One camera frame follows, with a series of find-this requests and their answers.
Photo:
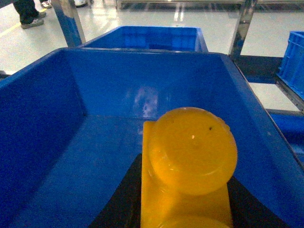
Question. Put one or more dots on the blue bin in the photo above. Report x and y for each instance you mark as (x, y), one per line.
(151, 37)
(71, 125)
(291, 70)

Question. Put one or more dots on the blue bin behind right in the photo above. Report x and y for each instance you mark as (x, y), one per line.
(291, 70)

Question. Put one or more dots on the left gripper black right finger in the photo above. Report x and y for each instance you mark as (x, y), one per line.
(247, 211)

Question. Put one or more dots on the blue bin upper left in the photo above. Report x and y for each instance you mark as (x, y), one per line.
(71, 125)

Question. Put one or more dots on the yellow two-stud toy block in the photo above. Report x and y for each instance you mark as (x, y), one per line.
(188, 157)

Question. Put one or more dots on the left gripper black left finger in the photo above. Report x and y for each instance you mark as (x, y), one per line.
(123, 210)

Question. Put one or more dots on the person legs with shoes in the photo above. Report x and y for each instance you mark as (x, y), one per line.
(29, 16)

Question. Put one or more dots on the blue bin behind left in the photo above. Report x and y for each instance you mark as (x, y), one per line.
(151, 37)

